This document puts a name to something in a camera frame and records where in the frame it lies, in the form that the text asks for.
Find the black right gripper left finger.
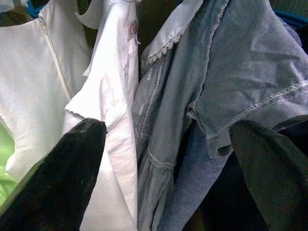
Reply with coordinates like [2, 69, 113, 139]
[0, 117, 108, 231]

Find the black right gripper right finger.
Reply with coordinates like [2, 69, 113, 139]
[229, 119, 308, 231]

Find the dark navy garment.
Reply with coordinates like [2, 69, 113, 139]
[199, 115, 308, 231]

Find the light green garment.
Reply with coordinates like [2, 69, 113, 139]
[0, 115, 27, 207]

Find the blue knit garment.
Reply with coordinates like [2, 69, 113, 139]
[166, 122, 233, 231]

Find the white collared shirt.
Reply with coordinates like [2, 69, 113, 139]
[62, 0, 142, 231]

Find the white sleeveless zippered dress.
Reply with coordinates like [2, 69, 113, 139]
[0, 0, 97, 183]

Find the grey denim dress lace collar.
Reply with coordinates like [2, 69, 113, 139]
[133, 0, 308, 231]

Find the blue clothes hanger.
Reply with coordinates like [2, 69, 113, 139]
[274, 9, 308, 25]

